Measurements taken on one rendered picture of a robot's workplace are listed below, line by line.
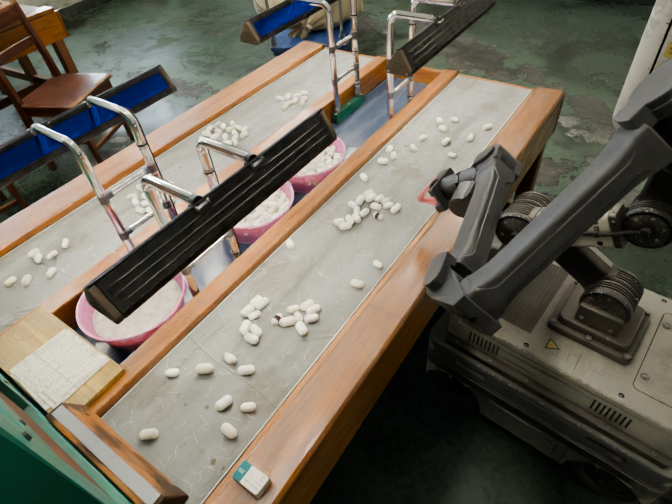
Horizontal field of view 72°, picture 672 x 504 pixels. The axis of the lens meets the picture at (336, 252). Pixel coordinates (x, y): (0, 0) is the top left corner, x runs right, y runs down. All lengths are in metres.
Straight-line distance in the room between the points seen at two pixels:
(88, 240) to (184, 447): 0.75
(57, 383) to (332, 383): 0.58
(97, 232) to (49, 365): 0.49
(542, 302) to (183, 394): 1.05
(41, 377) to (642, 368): 1.46
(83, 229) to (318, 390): 0.93
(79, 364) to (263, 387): 0.41
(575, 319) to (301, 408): 0.83
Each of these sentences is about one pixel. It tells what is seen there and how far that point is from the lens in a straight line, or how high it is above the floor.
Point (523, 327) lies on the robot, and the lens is 1.46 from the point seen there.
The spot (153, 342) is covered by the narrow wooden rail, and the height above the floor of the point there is 0.76.
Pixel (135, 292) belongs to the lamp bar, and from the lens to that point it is 0.82.
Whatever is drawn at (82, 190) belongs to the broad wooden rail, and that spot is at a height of 0.76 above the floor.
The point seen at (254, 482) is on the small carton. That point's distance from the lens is 0.91.
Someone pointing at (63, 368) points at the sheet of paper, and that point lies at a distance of 1.19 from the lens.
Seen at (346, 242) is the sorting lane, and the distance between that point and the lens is 1.27.
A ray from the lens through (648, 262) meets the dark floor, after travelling 2.52.
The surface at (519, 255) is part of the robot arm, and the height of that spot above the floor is 1.16.
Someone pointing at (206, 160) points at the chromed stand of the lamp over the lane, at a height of 1.06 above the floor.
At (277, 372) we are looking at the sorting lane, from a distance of 1.04.
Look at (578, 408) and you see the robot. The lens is 1.50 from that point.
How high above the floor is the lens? 1.62
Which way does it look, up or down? 45 degrees down
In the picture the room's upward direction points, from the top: 6 degrees counter-clockwise
